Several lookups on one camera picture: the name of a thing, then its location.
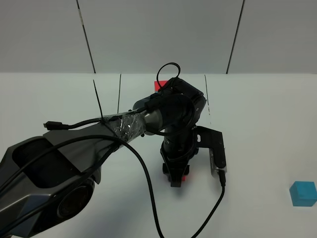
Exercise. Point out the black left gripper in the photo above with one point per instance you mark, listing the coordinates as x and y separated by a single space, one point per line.
177 150

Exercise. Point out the blue cube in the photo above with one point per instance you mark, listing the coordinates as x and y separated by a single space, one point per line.
303 193

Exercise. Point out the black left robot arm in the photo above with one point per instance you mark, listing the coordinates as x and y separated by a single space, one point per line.
49 179

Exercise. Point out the red template cube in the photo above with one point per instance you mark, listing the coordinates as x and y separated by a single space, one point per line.
159 84

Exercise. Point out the black zip tie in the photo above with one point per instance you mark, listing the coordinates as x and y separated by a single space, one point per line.
98 100

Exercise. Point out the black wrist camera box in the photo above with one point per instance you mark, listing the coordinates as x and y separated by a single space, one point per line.
213 140

